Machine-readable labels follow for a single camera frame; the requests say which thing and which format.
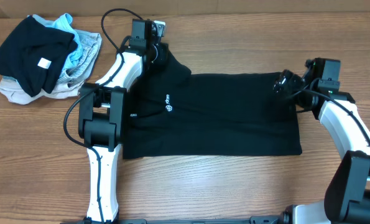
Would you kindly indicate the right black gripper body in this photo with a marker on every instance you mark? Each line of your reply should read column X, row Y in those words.
column 288, row 80

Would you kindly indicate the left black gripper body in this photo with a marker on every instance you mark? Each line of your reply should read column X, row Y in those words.
column 162, row 52

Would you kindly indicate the black polo shirt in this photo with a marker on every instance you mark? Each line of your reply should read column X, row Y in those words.
column 174, row 112

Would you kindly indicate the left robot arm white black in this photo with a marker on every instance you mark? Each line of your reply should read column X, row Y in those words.
column 103, row 114

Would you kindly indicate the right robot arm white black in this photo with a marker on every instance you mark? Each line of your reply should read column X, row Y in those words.
column 347, row 198

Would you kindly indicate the light denim jeans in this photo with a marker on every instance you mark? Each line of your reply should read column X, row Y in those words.
column 79, row 64

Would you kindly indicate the light blue garment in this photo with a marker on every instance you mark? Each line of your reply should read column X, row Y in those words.
column 64, row 24

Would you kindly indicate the folded black garment on pile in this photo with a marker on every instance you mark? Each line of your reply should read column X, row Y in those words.
column 34, row 55

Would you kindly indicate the beige folded garment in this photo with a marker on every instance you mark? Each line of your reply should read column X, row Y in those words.
column 15, row 94

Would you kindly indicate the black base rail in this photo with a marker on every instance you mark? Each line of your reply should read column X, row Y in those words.
column 271, row 219

